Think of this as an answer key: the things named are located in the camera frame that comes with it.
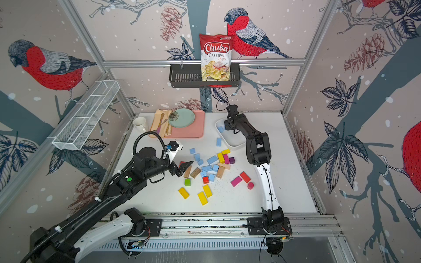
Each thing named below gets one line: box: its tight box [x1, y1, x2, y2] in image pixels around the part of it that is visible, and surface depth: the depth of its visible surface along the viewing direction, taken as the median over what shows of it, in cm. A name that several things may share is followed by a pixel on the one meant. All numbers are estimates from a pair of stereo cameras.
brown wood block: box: [190, 167, 202, 180], surface depth 92 cm
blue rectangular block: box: [216, 137, 223, 147], surface depth 106 cm
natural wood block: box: [215, 165, 226, 179], surface depth 92 cm
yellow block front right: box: [202, 184, 213, 198], surface depth 87 cm
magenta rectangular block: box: [230, 175, 243, 188], surface depth 90 cm
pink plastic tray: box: [164, 108, 206, 139], surface depth 117 cm
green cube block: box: [184, 178, 192, 187], surface depth 89 cm
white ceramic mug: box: [132, 116, 147, 133], surface depth 106 cm
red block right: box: [239, 170, 252, 184], surface depth 92 cm
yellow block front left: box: [178, 186, 190, 200], surface depth 85 cm
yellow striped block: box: [217, 152, 225, 164], surface depth 97 cm
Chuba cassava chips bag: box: [199, 33, 234, 82], surface depth 87 cm
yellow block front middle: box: [197, 191, 209, 207], surface depth 85 cm
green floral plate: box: [168, 108, 196, 129], surface depth 120 cm
